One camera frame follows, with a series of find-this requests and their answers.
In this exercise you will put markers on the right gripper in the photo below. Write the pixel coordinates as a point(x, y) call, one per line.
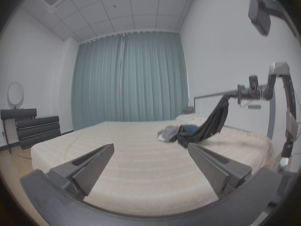
point(245, 95)

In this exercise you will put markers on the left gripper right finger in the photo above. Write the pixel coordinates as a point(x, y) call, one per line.
point(211, 171)

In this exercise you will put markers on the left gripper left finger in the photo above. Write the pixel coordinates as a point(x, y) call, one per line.
point(89, 171)

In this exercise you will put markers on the black T-shirt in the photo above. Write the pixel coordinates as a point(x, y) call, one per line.
point(214, 119)

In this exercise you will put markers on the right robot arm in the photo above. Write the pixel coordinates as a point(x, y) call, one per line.
point(279, 68)

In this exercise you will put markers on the bed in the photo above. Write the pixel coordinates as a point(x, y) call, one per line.
point(141, 161)

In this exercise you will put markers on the pile of clothes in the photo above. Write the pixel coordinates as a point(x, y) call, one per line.
point(168, 133)

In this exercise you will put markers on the white printed pillow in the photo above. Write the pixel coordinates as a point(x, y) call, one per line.
point(190, 118)

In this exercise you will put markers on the grey bedside table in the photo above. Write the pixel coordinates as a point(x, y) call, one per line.
point(189, 109)

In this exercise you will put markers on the black chest of drawers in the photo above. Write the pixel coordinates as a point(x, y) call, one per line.
point(37, 132)

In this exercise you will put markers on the blue-green curtain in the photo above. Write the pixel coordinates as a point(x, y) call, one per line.
point(98, 83)
point(155, 79)

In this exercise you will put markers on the black dressing table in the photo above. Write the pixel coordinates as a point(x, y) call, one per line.
point(18, 113)

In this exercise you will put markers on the round white mirror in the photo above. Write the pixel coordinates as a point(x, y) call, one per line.
point(15, 94)

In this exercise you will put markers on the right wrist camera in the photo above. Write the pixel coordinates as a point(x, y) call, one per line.
point(254, 81)

